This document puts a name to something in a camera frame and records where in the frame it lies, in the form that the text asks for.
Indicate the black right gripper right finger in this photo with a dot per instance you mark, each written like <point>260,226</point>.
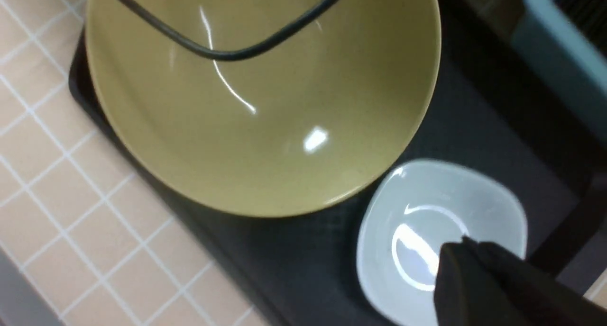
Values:
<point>542,300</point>

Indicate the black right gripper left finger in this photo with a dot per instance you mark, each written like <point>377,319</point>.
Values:
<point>466,292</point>

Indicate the white saucer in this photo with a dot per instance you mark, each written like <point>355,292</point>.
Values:
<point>419,206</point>

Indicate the yellow noodle bowl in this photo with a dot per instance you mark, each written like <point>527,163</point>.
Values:
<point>298,129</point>

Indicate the black serving tray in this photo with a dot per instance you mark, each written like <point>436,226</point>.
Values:
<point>488,112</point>

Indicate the teal chopstick bin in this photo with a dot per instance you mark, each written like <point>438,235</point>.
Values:
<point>565,61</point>

